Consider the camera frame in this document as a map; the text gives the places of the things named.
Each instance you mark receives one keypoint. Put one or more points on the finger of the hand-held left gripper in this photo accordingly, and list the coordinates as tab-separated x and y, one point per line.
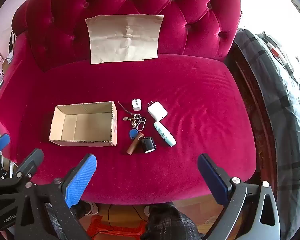
0	143
30	162

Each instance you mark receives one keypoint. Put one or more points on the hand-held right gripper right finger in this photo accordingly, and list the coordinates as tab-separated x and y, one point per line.
212	180

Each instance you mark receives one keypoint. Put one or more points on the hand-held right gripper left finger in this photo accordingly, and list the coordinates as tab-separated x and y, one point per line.
81	180

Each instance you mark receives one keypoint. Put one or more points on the cardboard box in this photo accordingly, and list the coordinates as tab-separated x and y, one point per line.
82	125

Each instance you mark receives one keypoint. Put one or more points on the brown lipstick tube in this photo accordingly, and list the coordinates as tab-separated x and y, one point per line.
134	143

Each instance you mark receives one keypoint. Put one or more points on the light blue cosmetic tube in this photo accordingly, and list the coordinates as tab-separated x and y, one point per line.
165	133

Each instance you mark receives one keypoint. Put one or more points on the glossy black rounded jar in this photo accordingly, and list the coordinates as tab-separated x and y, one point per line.
148	145

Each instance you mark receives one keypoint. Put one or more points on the large white plug charger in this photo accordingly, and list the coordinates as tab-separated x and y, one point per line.
158	112

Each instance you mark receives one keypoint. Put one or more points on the small white cube charger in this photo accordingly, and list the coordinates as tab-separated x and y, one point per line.
136	105

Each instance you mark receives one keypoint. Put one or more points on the white shoe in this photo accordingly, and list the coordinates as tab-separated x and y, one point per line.
91	207

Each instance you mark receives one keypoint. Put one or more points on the red plastic stool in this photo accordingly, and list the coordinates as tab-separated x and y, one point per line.
115	227

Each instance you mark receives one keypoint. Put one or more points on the person's right leg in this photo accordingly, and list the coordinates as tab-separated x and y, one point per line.
170	222

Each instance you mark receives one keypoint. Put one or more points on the small brown cardboard carton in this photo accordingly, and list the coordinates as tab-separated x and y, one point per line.
6	63

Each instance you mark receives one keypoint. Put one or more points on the red velvet tufted sofa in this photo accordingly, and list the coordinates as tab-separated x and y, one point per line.
190	92

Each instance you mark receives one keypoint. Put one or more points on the grey plaid blanket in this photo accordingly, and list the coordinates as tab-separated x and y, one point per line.
277	100

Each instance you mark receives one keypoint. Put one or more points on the black power adapter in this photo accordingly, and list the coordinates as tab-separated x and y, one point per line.
11	38

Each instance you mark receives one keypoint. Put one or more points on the creased brown paper sheet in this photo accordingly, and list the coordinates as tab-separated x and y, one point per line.
125	40

